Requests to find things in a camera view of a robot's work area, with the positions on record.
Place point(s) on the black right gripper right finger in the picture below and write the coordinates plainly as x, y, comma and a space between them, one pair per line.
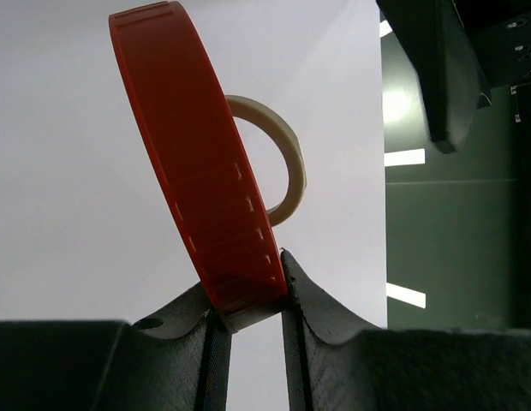
336, 360

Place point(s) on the red round lid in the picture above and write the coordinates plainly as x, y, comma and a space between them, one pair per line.
188, 126

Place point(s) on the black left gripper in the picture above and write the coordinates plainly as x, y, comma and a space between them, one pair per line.
454, 83

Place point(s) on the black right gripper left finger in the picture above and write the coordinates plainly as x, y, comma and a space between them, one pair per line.
174, 359

